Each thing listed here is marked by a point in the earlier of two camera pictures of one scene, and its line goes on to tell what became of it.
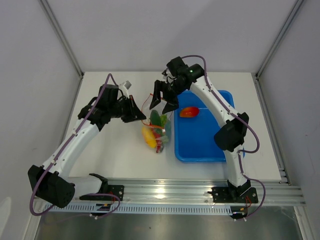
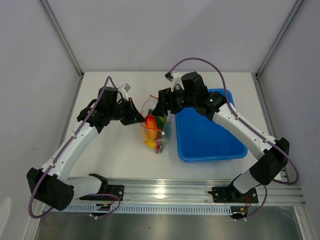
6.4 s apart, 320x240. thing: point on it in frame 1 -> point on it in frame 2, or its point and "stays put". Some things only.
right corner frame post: x=297 y=5 stays put
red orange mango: x=189 y=112 -> x=150 y=121
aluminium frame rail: x=197 y=191 stays put
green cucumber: x=155 y=119 -> x=161 y=121
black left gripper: x=134 y=114 stays put
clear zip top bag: x=156 y=126 stays put
